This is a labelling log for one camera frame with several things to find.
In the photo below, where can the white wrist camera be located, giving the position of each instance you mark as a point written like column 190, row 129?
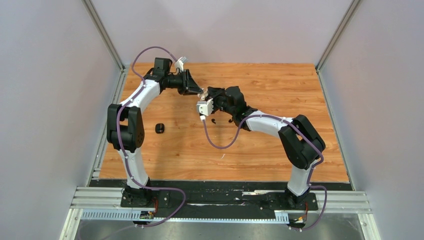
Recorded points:
column 205, row 107
column 179, row 64

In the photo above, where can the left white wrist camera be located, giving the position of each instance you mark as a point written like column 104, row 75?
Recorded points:
column 179, row 64

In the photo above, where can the black earbud charging case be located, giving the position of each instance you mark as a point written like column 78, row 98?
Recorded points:
column 159, row 128

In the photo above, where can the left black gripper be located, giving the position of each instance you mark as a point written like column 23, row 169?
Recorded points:
column 189, row 87

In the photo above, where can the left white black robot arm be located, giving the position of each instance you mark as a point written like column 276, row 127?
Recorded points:
column 125, row 127

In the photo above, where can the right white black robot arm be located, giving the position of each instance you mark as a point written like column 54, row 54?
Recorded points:
column 301, row 142

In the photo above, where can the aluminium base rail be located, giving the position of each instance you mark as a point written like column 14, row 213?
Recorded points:
column 95, row 203

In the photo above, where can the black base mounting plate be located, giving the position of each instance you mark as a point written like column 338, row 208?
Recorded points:
column 240, row 200

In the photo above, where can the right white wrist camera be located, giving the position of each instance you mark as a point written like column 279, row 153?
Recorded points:
column 205, row 107

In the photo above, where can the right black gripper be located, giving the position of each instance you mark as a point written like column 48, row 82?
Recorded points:
column 215, row 93

